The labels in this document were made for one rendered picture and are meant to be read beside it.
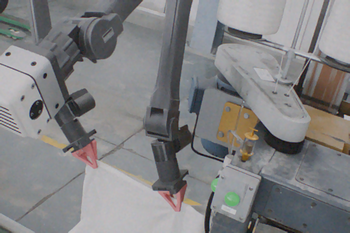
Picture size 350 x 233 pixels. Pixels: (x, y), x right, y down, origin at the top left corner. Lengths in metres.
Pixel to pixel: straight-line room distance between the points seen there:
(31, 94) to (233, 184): 0.41
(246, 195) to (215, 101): 0.49
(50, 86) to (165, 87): 0.40
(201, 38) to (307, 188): 5.18
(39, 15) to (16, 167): 1.96
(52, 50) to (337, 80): 0.83
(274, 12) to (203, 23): 4.87
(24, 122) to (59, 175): 2.36
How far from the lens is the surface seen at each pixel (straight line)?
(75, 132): 1.30
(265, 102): 1.05
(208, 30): 5.97
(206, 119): 1.35
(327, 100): 1.36
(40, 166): 3.20
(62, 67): 0.80
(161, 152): 1.14
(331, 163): 1.05
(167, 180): 1.17
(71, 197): 2.94
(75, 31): 0.85
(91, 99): 1.34
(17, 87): 0.73
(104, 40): 0.86
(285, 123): 0.99
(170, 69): 1.11
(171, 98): 1.11
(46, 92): 0.78
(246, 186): 0.88
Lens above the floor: 1.79
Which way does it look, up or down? 26 degrees down
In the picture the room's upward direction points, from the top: 12 degrees clockwise
